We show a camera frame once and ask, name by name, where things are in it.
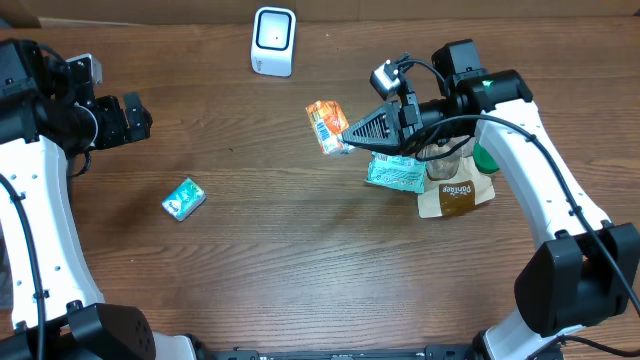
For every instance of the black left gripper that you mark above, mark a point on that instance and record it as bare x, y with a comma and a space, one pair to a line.
123, 120

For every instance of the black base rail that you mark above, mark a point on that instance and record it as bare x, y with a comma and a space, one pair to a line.
345, 354

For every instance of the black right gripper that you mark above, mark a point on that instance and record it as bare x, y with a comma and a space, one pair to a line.
397, 122

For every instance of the white barcode scanner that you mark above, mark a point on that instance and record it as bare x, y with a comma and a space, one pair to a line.
273, 41

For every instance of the green-lid jar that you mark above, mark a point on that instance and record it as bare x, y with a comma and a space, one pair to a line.
484, 162

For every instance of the brown clear snack pouch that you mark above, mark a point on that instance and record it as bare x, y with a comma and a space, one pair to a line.
453, 184

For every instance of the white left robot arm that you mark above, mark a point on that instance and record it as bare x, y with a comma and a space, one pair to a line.
50, 115

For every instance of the teal wet wipes pack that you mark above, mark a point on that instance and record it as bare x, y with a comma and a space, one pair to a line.
397, 173

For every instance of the orange Kleenex tissue pack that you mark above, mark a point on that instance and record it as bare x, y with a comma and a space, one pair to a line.
328, 121

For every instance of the blue-green tissue pack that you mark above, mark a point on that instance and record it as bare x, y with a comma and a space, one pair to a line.
187, 197

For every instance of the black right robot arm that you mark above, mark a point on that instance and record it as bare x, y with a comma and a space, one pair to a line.
584, 265

